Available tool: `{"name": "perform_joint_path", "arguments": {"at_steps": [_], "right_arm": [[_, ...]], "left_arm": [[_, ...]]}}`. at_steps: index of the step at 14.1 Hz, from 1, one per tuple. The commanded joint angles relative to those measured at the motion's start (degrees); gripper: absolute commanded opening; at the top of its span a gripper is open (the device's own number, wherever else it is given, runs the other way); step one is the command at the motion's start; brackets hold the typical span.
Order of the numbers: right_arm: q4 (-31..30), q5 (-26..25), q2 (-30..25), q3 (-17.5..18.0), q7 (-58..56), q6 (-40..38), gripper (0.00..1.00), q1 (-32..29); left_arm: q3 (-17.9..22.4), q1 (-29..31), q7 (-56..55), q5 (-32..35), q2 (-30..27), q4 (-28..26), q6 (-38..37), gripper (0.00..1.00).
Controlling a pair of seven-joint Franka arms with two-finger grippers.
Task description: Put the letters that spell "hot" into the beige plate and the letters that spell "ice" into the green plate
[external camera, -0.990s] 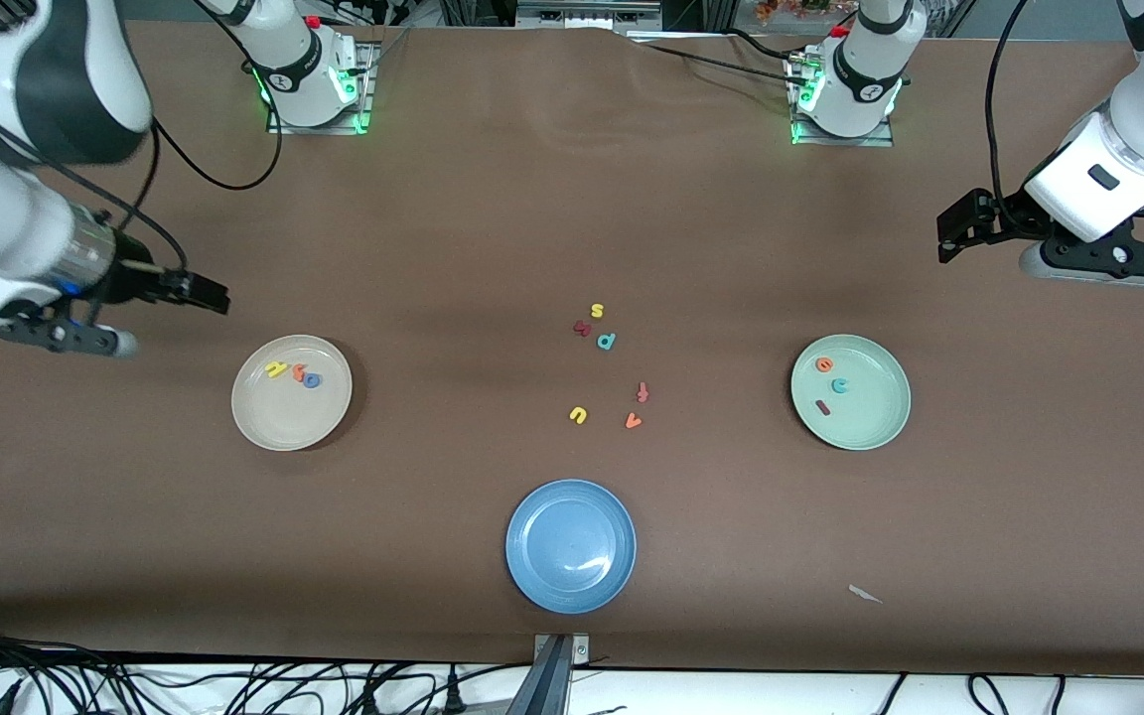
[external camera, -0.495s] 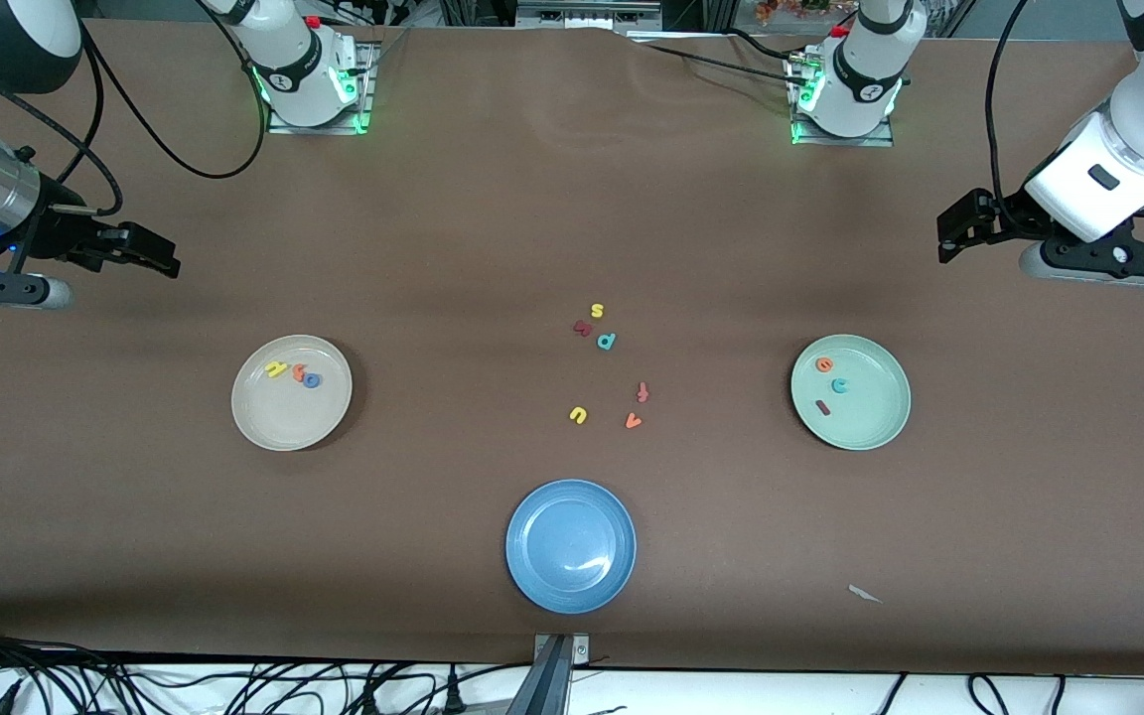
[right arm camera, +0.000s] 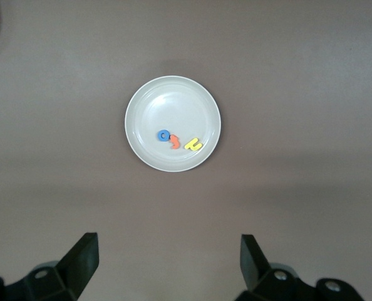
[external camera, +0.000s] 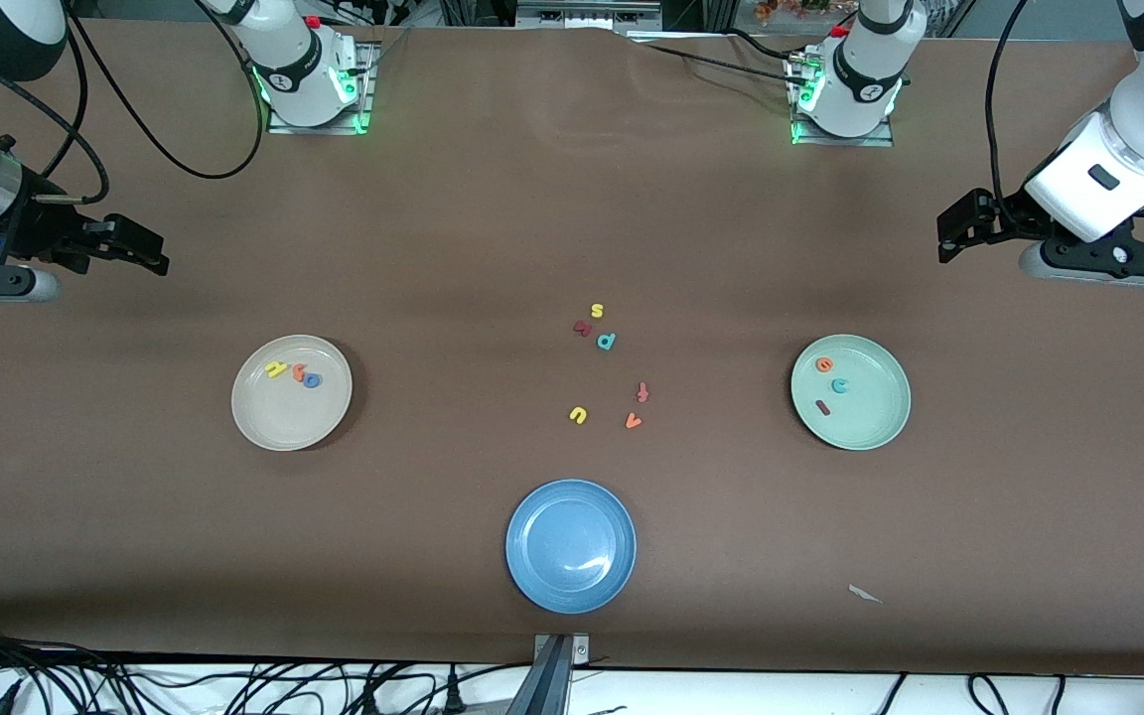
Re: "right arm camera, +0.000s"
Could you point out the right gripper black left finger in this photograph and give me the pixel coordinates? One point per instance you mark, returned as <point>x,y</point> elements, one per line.
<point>76,266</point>

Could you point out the yellow foam letter h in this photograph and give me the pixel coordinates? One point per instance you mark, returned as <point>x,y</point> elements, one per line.
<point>193,145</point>

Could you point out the beige round plate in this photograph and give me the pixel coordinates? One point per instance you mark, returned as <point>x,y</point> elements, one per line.
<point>173,103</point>

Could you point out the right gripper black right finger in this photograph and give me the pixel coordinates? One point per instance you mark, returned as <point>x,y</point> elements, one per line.
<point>255,269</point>

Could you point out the orange foam letter j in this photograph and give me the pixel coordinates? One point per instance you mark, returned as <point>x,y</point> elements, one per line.
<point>174,139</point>

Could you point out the blue foam letter o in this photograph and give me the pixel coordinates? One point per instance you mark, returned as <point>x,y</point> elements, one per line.
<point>158,135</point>

